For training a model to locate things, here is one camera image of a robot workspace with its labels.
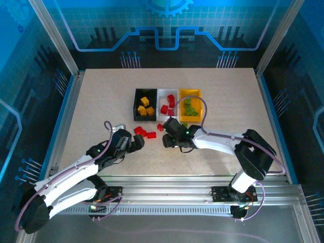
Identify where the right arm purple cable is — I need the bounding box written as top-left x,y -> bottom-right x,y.
168,95 -> 287,222

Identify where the small controller board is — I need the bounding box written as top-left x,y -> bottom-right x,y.
231,205 -> 248,221
88,204 -> 107,220

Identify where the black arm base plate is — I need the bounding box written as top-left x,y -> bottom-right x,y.
86,186 -> 124,203
211,186 -> 258,203

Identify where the aluminium mounting rail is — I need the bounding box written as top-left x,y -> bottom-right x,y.
31,176 -> 304,207

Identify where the aluminium frame post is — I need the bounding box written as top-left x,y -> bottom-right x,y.
255,0 -> 306,76
28,0 -> 81,78

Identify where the yellow plastic bin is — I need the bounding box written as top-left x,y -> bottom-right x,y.
178,88 -> 205,124

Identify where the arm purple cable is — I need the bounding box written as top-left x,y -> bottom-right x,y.
168,95 -> 287,222
15,120 -> 125,232

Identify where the table side rail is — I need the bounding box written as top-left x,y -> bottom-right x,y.
255,69 -> 299,184
42,70 -> 86,184

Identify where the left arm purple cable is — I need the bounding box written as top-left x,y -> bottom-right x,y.
15,120 -> 125,232

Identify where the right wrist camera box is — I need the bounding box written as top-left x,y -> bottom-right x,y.
163,118 -> 183,136

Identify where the black plastic bin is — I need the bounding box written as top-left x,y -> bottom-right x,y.
133,88 -> 159,122

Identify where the slotted cable duct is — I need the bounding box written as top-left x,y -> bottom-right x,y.
58,205 -> 233,216

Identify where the white plastic bin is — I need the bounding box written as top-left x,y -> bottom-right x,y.
155,88 -> 181,122

